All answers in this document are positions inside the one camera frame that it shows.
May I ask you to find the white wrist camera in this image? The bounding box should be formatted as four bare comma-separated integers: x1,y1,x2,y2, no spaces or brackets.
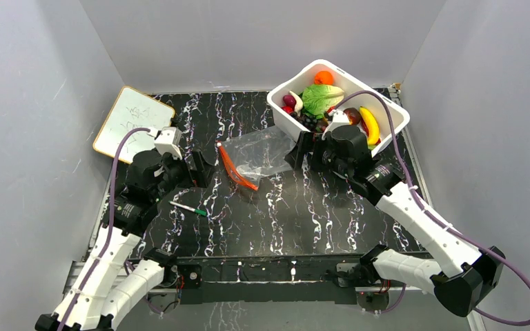
154,126,183,160
322,109,351,137

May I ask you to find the green toy lettuce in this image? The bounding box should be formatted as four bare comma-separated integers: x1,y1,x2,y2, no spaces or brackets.
302,84,345,118

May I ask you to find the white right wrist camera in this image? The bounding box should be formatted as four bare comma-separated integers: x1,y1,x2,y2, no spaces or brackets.
322,109,351,137

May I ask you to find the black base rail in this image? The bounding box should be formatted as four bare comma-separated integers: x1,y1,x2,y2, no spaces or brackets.
146,253,408,316

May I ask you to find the white dry-erase board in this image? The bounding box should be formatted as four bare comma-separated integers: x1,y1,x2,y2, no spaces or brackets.
92,86,176,158

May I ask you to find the orange toy fruit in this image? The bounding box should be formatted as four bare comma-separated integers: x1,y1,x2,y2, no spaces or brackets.
313,70,334,86

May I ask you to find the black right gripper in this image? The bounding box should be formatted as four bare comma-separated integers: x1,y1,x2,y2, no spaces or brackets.
284,131,352,179

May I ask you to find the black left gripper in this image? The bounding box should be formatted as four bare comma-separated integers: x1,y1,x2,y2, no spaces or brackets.
151,149,216,201

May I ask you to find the green capped marker pen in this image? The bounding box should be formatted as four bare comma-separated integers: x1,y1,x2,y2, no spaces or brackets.
169,201,208,217

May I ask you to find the yellow toy banana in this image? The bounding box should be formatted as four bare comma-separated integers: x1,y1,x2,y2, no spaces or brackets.
359,107,380,146

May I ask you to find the white toy radish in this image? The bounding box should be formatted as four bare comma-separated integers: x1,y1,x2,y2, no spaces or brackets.
289,91,304,114

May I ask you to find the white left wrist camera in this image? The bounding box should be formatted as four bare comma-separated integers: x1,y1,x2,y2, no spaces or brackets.
154,126,183,160

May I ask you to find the clear zip bag orange zipper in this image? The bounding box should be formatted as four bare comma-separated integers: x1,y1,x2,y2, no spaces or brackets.
215,126,299,192

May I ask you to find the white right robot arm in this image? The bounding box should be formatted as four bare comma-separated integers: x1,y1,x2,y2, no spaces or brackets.
285,126,502,317

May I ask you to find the dark red toy fruit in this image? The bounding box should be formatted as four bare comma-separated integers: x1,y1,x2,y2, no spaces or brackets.
344,108,362,126

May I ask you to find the dark toy grape bunch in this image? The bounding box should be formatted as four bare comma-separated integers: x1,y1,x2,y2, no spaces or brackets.
290,112,328,133

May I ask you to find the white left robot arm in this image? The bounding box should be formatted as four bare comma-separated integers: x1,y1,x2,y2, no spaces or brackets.
35,150,215,330

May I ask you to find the white plastic bin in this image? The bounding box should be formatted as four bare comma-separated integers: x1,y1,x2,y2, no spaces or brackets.
267,59,393,156

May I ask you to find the purple toy eggplant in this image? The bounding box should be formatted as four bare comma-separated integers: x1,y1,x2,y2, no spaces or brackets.
282,94,297,109

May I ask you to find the red toy apple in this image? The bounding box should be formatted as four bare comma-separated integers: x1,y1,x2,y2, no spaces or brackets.
282,106,294,114

